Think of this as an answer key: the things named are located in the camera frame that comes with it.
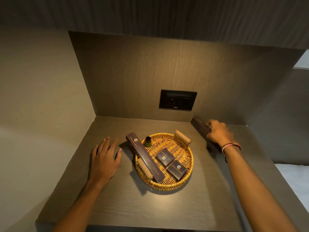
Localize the person's right hand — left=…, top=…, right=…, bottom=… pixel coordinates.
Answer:
left=206, top=119, right=238, bottom=149

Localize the person's left hand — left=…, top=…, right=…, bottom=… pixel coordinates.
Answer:
left=90, top=137, right=122, bottom=186

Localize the long dark brown box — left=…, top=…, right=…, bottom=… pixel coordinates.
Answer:
left=190, top=116, right=221, bottom=150
left=126, top=132, right=166, bottom=184

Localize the person's left forearm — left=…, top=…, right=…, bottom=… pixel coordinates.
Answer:
left=51, top=179, right=108, bottom=232

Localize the person's right forearm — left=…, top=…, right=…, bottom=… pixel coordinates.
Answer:
left=223, top=144, right=300, bottom=232

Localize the round wicker basket tray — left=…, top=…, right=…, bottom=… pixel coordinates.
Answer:
left=134, top=130, right=194, bottom=191

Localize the small dark brown box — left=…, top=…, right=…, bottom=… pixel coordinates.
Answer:
left=155, top=148, right=175, bottom=168
left=166, top=159, right=187, bottom=183

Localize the white bed sheet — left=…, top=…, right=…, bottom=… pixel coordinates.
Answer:
left=275, top=163, right=309, bottom=213

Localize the red and white thread bracelet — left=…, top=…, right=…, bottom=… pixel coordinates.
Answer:
left=221, top=142, right=241, bottom=155

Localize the black wall socket panel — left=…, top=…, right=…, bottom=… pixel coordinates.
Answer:
left=159, top=89, right=197, bottom=111

